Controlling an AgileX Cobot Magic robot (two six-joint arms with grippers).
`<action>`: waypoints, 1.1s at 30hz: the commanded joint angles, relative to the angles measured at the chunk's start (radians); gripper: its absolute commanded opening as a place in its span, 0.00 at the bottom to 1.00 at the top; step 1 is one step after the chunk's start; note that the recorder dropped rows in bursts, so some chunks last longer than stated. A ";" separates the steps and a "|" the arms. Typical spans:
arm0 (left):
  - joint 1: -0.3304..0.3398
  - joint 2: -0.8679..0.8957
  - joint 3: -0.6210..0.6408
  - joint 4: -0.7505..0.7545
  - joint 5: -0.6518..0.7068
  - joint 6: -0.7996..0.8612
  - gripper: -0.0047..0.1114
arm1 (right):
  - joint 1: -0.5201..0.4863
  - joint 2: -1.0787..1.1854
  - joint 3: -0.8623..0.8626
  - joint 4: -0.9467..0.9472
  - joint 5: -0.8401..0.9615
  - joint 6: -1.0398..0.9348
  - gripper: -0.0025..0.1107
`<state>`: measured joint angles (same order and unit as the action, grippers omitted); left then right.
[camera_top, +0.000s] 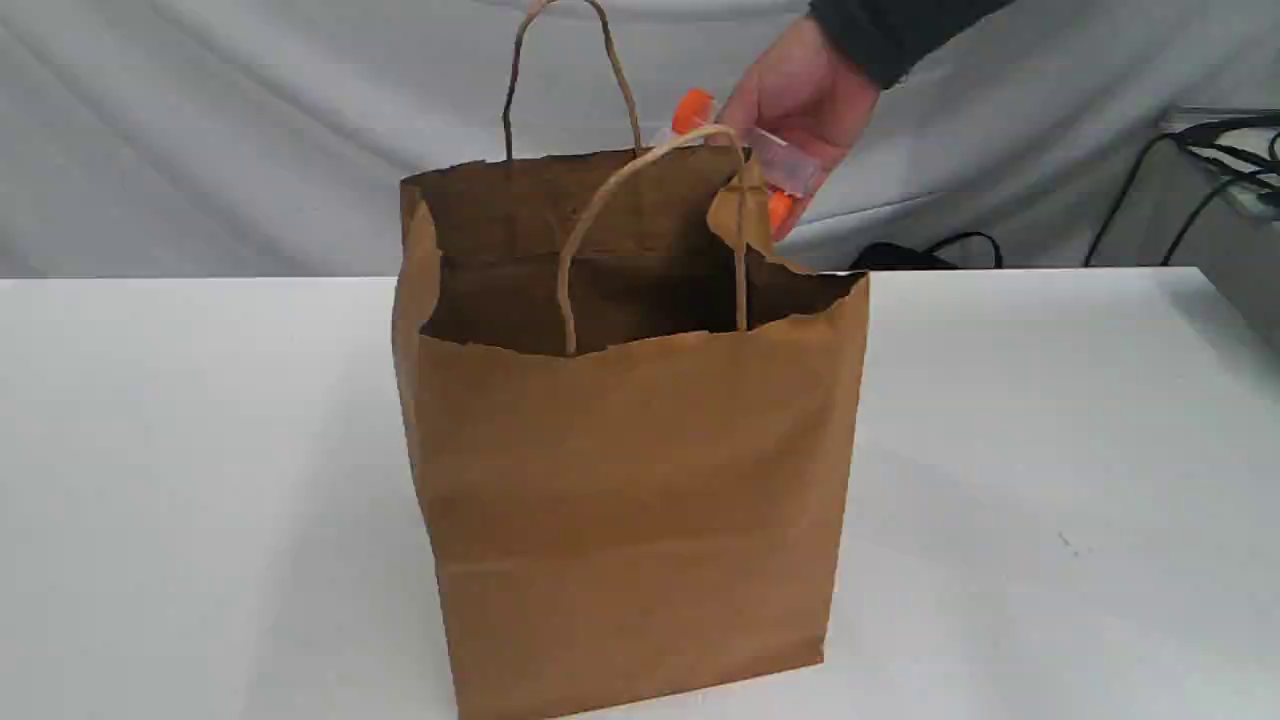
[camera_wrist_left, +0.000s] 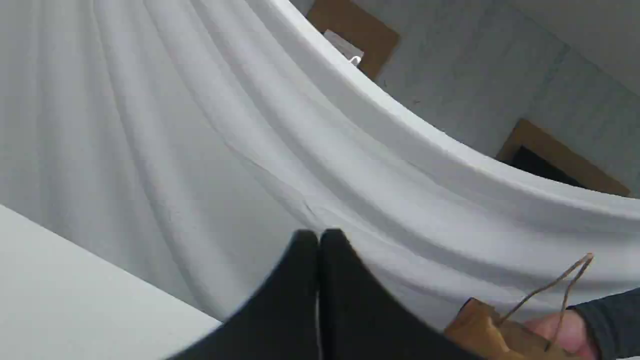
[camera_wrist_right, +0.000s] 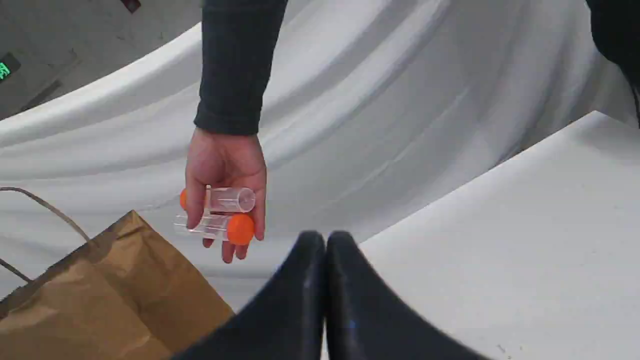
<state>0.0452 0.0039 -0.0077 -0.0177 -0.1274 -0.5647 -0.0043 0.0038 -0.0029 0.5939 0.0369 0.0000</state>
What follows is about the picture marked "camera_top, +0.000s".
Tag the brown paper bag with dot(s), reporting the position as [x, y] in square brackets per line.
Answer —
[630, 422]

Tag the white backdrop cloth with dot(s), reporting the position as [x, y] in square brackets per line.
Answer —
[176, 138]

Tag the black object behind table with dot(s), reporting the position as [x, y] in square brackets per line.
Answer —
[893, 257]

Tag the dark sleeved forearm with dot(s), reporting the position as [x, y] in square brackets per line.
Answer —
[886, 39]

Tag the clear tube orange cap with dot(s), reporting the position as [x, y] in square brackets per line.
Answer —
[780, 207]
[786, 169]

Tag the person's bare hand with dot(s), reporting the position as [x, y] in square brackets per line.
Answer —
[803, 90]

